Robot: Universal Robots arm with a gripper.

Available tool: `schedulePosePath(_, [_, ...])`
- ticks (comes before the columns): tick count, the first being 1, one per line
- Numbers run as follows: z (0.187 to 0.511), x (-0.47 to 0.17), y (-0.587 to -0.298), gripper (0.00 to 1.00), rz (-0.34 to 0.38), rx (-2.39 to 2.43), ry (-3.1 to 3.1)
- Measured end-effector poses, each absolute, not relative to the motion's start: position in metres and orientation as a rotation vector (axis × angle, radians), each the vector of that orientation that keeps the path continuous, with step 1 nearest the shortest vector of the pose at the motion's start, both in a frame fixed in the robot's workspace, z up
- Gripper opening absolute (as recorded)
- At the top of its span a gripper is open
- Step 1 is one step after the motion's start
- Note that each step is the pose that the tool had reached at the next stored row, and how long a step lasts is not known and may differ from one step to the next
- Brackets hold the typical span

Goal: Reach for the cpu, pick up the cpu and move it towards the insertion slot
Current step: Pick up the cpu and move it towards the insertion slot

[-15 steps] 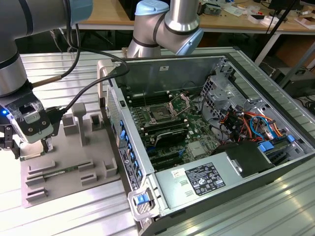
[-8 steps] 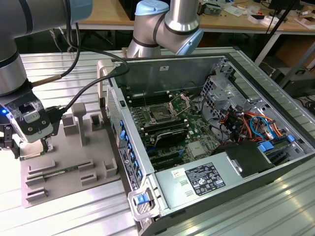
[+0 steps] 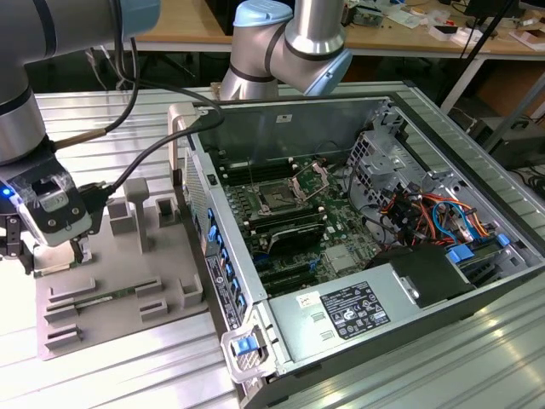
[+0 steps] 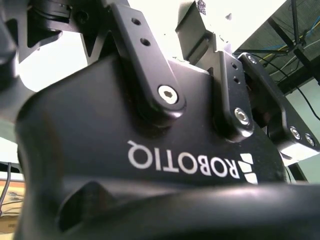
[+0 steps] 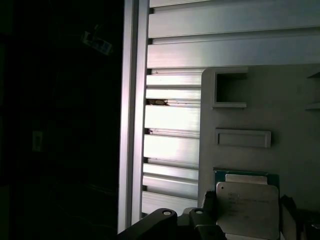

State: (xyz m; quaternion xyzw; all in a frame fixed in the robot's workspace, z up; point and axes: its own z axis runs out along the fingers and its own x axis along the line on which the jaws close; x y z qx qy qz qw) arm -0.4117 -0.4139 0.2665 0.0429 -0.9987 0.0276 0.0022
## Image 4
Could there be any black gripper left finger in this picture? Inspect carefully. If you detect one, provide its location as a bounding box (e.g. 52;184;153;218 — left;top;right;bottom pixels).
0;0;188;123

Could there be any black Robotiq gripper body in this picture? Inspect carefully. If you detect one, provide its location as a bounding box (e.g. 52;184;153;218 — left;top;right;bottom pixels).
12;53;320;240

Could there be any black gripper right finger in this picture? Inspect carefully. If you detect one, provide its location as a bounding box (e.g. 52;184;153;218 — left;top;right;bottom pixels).
207;32;320;167

